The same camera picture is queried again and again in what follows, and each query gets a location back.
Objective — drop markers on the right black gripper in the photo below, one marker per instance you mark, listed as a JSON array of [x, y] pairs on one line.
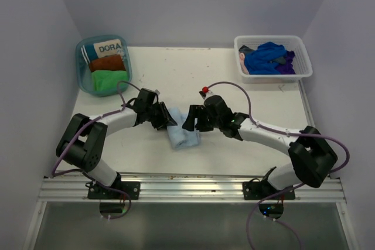
[[196, 112]]

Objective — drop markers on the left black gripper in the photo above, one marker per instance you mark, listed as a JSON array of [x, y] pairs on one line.
[[165, 120]]

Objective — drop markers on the light blue towel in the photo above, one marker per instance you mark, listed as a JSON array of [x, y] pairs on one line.
[[179, 137]]

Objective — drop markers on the green microfiber towel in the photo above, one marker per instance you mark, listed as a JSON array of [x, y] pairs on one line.
[[104, 80]]

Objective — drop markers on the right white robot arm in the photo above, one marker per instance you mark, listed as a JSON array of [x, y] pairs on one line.
[[311, 157]]

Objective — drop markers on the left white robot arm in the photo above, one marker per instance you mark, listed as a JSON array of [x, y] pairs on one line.
[[83, 140]]

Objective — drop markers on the brown rolled towel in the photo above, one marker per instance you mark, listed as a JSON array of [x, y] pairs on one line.
[[110, 63]]

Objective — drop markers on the pink towel in basket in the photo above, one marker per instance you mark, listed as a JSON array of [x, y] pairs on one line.
[[243, 67]]

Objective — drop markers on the blue plastic tub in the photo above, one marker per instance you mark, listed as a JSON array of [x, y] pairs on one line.
[[83, 72]]

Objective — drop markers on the dark blue towel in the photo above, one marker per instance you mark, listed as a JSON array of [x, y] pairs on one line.
[[262, 60]]

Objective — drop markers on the dark grey towel in basket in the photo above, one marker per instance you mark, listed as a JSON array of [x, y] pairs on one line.
[[245, 50]]

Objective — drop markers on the Dora printed rolled towel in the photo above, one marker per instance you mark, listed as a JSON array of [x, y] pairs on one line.
[[94, 51]]

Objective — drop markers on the purple towel in basket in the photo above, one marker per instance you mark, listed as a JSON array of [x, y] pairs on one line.
[[287, 68]]

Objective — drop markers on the white plastic basket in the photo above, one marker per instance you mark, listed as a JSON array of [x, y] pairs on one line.
[[301, 63]]

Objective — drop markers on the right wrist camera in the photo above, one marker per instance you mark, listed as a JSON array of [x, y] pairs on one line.
[[205, 93]]

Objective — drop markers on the aluminium mounting rail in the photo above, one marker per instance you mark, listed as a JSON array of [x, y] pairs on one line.
[[183, 188]]

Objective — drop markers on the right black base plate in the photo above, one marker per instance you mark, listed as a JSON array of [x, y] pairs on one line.
[[256, 189]]

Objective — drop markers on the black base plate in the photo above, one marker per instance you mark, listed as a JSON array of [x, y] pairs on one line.
[[256, 189], [121, 190]]

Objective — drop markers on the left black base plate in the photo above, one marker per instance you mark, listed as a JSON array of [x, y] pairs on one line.
[[121, 190]]

